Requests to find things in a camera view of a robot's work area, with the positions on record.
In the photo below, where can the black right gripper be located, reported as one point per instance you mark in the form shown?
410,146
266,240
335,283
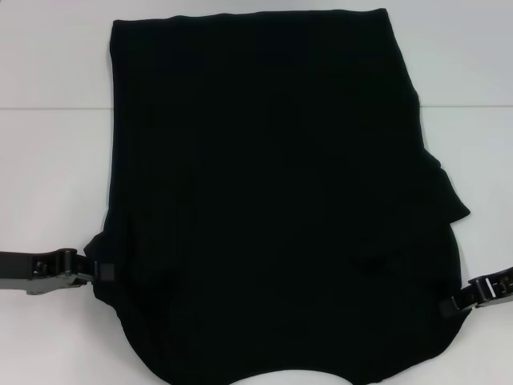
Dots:
503,286

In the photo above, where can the black t-shirt with FREE print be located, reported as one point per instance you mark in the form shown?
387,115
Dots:
260,160

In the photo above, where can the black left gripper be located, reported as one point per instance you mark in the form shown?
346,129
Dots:
20,269

